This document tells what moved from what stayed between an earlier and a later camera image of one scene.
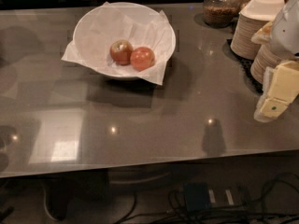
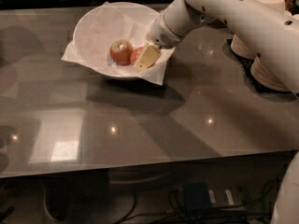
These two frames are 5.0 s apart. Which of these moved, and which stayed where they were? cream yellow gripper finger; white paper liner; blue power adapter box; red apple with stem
Moved: cream yellow gripper finger
Stayed: white paper liner; red apple with stem; blue power adapter box
